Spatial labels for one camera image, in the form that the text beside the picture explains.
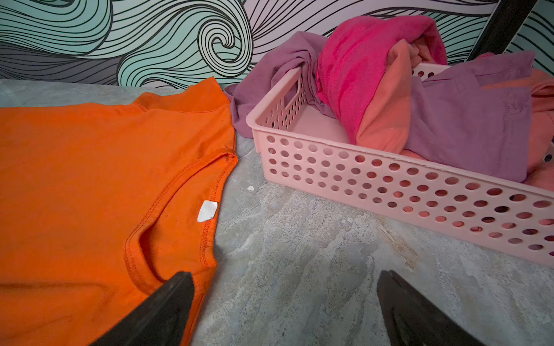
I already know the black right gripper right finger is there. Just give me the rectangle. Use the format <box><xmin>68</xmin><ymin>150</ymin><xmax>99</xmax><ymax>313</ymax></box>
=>
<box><xmin>377</xmin><ymin>270</ymin><xmax>483</xmax><ymax>345</ymax></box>

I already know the pink perforated plastic basket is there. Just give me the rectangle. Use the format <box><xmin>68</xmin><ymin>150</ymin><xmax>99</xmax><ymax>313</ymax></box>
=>
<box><xmin>247</xmin><ymin>68</ymin><xmax>553</xmax><ymax>266</ymax></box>

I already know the coral salmon t-shirt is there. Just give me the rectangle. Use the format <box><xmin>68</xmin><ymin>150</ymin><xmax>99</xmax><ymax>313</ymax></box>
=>
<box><xmin>356</xmin><ymin>40</ymin><xmax>553</xmax><ymax>190</ymax></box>

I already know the mauve purple t-shirt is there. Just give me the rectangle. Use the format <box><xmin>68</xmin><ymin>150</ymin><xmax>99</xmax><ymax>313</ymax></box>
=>
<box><xmin>224</xmin><ymin>32</ymin><xmax>335</xmax><ymax>138</ymax></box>
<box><xmin>405</xmin><ymin>51</ymin><xmax>535</xmax><ymax>183</ymax></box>

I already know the black corner frame post right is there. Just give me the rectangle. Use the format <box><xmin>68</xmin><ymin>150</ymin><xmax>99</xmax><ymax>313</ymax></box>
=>
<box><xmin>467</xmin><ymin>0</ymin><xmax>538</xmax><ymax>61</ymax></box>

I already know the magenta pink t-shirt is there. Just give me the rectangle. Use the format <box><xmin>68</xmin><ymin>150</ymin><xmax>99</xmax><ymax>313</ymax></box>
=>
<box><xmin>316</xmin><ymin>16</ymin><xmax>447</xmax><ymax>153</ymax></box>

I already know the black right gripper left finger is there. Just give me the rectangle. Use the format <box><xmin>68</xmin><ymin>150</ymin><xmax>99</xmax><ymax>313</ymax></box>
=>
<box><xmin>93</xmin><ymin>272</ymin><xmax>195</xmax><ymax>345</ymax></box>

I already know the orange t-shirt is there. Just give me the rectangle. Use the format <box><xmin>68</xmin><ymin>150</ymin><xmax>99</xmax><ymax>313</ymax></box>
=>
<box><xmin>1</xmin><ymin>78</ymin><xmax>238</xmax><ymax>345</ymax></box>

